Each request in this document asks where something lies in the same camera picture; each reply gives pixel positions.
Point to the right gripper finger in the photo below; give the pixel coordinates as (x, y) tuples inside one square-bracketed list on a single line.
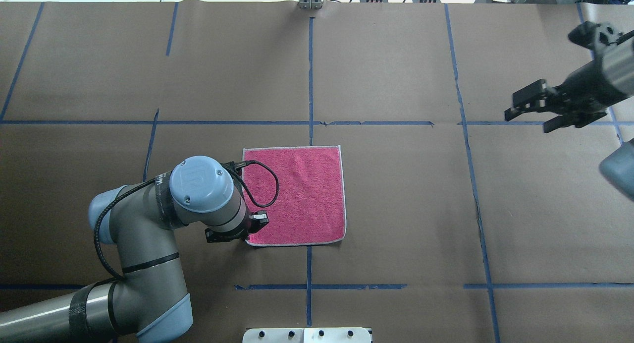
[(561, 121), (530, 95)]

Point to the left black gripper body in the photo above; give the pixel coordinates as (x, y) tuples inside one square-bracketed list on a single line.
[(259, 219)]

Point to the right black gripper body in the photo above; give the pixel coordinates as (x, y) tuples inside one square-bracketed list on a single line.
[(580, 86)]

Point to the pink towel with grey back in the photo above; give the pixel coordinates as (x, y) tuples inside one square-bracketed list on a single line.
[(308, 187)]

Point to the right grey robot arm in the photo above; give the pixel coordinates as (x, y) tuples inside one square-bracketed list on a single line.
[(614, 51)]

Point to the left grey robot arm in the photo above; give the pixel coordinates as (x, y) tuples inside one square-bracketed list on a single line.
[(133, 234)]

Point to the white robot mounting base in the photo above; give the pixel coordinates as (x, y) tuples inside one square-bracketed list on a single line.
[(309, 335)]

